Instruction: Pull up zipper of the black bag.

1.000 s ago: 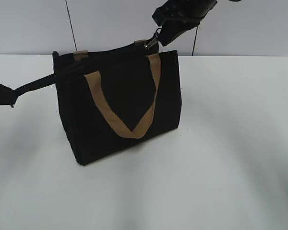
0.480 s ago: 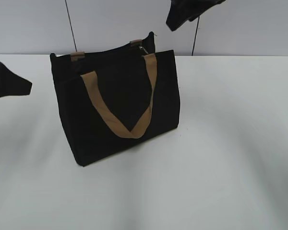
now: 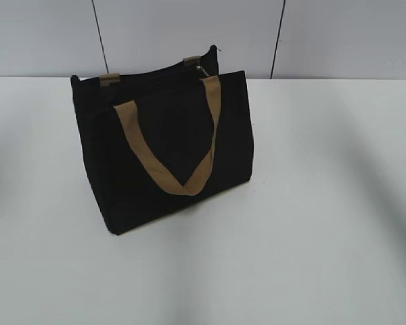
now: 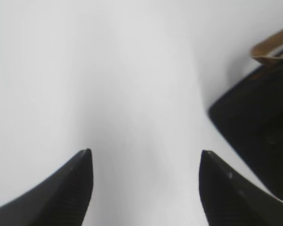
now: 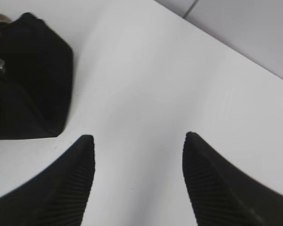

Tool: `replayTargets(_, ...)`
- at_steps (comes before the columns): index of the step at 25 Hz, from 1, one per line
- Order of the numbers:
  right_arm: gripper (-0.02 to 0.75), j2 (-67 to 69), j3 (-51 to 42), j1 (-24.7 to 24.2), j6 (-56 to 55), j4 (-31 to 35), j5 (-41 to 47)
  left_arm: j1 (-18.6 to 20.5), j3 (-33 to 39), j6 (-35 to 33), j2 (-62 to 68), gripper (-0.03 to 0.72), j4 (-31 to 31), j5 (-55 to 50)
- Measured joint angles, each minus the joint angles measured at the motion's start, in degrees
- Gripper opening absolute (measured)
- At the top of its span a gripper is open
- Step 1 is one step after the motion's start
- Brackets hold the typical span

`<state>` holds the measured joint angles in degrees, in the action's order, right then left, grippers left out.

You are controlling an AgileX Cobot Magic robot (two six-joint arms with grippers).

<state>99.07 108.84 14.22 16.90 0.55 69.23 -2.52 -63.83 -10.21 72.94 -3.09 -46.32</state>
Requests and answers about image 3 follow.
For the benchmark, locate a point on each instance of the black tote bag brown handles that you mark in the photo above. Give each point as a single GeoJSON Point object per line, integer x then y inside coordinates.
{"type": "Point", "coordinates": [161, 141]}

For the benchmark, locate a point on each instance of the silver zipper pull with ring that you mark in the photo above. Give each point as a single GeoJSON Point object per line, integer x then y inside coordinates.
{"type": "Point", "coordinates": [202, 71]}

